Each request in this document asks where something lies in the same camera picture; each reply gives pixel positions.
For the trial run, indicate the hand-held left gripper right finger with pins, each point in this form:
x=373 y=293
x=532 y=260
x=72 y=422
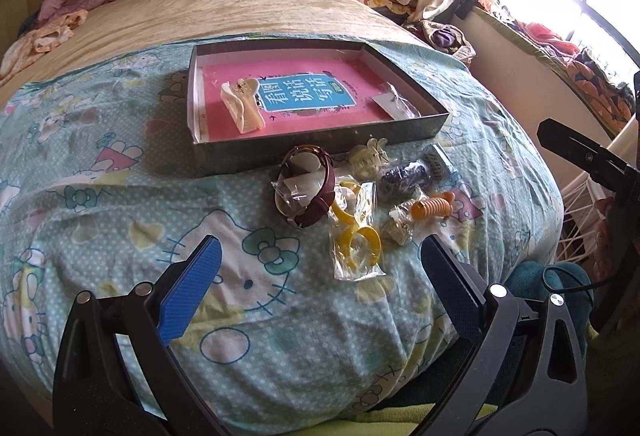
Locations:
x=450 y=281

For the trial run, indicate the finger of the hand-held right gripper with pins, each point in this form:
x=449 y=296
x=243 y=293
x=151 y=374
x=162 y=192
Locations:
x=580 y=151

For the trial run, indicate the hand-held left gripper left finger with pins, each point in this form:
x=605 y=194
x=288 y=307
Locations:
x=192 y=286

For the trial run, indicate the yellow bangles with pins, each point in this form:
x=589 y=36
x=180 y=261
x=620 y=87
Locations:
x=365 y=236

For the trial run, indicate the small blue silver box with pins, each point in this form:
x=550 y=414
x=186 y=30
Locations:
x=437 y=163

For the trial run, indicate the grey cardboard box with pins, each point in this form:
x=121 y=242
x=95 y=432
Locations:
x=240 y=156

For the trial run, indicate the maroon wrist watch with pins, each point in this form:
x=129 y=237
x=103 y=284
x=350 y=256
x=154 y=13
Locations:
x=325 y=196

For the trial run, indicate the small bag with gold jewelry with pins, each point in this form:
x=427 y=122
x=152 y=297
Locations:
x=400 y=228

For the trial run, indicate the clothes on window ledge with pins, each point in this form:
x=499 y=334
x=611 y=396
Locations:
x=595 y=81

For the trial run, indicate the dark teal cloth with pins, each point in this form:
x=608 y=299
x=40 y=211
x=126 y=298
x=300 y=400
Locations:
x=530 y=276

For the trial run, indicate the cartoon cat print blanket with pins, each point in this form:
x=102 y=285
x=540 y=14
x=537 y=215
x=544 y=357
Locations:
x=125 y=176

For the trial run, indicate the small clear hair claw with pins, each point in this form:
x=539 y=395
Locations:
x=367 y=158

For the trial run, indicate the yellow-green cloth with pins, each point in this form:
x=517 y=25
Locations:
x=350 y=421

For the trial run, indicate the wicker basket with clothes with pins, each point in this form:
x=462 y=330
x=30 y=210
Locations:
x=445 y=38

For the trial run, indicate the cream hair claw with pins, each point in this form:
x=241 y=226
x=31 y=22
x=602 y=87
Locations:
x=242 y=111

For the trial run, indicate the small clear earring bag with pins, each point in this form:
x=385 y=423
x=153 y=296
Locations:
x=390 y=103

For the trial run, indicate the pink book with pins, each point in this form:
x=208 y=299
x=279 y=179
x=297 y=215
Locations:
x=320 y=121

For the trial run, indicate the beige bedsheet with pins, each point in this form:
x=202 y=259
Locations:
x=225 y=11

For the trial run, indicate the peach floral garment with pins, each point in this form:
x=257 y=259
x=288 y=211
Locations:
x=40 y=38

